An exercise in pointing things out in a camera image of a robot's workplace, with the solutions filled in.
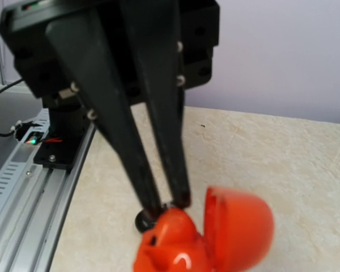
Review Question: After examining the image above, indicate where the red earbud charging case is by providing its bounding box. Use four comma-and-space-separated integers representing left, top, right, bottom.
133, 186, 275, 271

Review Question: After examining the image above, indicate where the black earbud charging case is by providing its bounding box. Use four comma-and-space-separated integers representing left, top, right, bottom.
134, 209, 160, 233

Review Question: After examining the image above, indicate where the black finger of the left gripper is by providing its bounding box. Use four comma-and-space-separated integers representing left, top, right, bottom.
45, 9, 162, 217
120, 1, 191, 207

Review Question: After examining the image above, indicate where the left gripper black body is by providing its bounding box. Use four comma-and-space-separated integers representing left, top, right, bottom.
0, 1, 220, 107

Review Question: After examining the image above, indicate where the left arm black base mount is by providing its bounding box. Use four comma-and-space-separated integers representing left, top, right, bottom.
33, 125, 94, 171

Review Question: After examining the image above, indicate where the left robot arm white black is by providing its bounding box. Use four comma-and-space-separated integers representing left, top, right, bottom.
0, 1, 220, 218

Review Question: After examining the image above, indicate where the aluminium front rail frame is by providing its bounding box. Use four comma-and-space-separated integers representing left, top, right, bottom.
0, 84, 97, 272

